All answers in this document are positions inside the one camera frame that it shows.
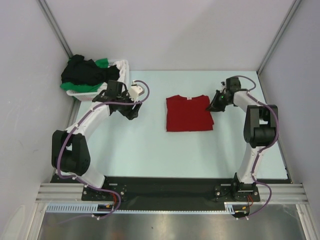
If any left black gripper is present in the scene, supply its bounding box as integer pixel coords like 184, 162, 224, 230
116, 89, 142, 120

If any red t shirt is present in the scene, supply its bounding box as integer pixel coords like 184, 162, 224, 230
166, 95, 214, 132

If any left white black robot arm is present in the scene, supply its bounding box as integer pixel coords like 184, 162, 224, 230
51, 80, 150, 200

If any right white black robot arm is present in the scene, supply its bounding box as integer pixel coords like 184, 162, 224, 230
206, 75, 279, 201

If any white t shirt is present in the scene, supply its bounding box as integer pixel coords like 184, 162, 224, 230
108, 59, 130, 85

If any white plastic laundry basket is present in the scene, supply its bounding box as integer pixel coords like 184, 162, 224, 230
65, 58, 131, 102

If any green t shirt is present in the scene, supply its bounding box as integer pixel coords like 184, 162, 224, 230
60, 58, 109, 93

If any black t shirt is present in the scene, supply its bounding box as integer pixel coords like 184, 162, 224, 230
61, 54, 120, 86

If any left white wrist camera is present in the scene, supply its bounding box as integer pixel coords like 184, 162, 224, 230
128, 80, 145, 102

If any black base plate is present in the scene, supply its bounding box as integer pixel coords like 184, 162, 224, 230
49, 174, 261, 212

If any light blue cable duct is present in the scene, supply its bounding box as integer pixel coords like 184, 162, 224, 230
46, 203, 247, 215

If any left aluminium corner post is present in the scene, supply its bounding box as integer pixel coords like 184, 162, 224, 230
36, 0, 73, 58

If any aluminium corner post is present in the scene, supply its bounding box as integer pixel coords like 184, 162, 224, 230
256, 0, 303, 76
36, 0, 73, 58

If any right aluminium corner post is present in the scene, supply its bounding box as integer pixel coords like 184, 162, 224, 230
256, 0, 303, 76

